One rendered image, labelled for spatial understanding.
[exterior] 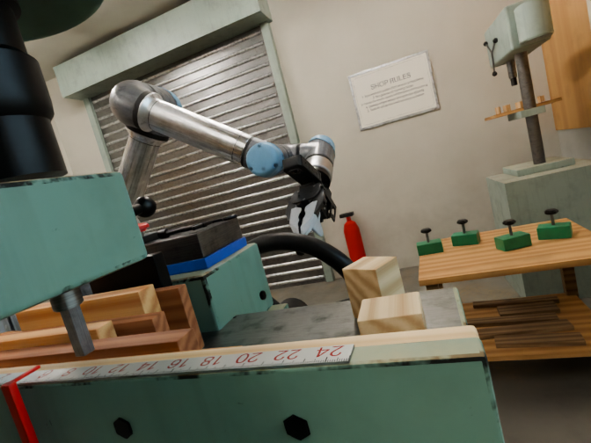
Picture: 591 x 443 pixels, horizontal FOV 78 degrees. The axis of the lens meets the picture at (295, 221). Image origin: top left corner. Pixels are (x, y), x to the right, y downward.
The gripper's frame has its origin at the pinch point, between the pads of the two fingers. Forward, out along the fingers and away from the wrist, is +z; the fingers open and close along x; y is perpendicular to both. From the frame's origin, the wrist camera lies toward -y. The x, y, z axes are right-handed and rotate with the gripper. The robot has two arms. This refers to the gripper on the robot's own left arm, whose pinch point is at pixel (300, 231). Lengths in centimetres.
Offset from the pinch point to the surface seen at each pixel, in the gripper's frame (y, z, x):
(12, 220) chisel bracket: -37, 38, -9
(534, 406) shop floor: 120, -13, -30
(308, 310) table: -14.2, 30.1, -13.5
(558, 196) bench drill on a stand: 121, -117, -71
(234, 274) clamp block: -16.9, 25.3, -4.6
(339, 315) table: -14.8, 31.8, -17.2
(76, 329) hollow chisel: -29.1, 39.6, -4.7
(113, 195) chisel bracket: -33.8, 32.1, -8.2
